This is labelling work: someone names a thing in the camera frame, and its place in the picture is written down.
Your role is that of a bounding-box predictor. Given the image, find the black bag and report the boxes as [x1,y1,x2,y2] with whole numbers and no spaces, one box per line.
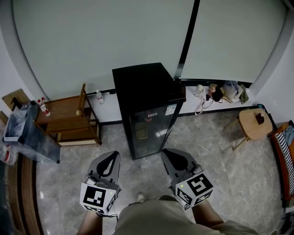
[207,88,224,103]

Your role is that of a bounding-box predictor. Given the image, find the person's beige shorts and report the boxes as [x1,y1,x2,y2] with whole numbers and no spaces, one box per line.
[113,195,260,235]

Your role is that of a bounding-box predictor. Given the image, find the clear plastic bag with red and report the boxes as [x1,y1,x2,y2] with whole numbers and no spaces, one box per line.
[0,139,18,166]

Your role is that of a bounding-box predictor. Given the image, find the person's right forearm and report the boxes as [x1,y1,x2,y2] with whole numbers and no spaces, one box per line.
[191,199,225,227]

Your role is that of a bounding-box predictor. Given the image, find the white plastic bag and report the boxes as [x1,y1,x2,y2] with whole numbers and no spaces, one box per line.
[221,80,240,100]

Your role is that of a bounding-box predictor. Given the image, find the green cloth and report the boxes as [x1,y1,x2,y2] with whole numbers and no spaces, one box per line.
[238,84,249,105]

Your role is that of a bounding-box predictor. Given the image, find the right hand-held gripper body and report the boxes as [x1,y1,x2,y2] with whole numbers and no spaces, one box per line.
[161,148,215,210]

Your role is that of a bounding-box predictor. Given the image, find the brown wooden shelf rack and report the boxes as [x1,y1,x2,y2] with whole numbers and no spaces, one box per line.
[34,83,102,147]

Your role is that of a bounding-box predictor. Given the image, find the blue denim cloth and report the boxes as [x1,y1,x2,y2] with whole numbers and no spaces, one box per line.
[284,125,294,145]

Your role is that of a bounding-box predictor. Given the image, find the black and white striped cloth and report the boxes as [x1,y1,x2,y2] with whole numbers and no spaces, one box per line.
[275,131,294,196]

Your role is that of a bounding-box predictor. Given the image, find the person's left forearm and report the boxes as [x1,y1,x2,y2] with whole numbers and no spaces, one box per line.
[77,210,118,235]

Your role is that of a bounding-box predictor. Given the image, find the round wooden stool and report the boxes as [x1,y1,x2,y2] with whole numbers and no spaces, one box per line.
[224,108,274,151]

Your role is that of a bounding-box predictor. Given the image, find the black glass fridge door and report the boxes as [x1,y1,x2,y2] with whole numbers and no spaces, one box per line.
[128,99,185,161]

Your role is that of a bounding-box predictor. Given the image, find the black fridge cabinet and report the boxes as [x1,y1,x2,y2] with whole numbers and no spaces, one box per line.
[112,62,187,159]

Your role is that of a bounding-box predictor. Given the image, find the clear bottle with red label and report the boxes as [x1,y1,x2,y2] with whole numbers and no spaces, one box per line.
[95,89,105,105]

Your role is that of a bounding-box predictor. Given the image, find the small dark pouch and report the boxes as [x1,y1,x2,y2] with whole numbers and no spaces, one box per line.
[254,112,266,125]

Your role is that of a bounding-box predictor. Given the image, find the white strap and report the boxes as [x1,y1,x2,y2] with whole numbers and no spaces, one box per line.
[194,89,208,116]

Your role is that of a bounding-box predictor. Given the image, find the curved dark wooden furniture edge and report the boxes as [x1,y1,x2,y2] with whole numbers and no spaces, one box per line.
[8,152,45,235]

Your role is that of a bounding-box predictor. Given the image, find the orange wooden chair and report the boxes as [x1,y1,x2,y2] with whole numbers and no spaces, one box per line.
[270,122,294,201]

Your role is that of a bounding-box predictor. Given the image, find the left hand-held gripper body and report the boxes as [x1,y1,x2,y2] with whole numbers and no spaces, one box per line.
[79,151,122,216]

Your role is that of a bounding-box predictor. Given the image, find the wide white roller blind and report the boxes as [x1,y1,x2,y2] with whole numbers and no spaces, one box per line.
[11,0,196,102]

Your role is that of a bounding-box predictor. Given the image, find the white bottle with red cap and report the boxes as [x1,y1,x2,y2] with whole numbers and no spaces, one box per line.
[36,97,51,117]

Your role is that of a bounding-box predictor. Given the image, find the black bin with plastic liner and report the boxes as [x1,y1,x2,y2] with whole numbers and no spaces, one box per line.
[2,100,61,164]

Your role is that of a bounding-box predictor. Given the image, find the yellow-green box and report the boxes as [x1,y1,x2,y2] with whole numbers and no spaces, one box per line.
[135,123,150,140]

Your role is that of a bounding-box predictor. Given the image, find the black window frame post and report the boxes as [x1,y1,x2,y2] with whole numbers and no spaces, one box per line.
[173,0,201,80]

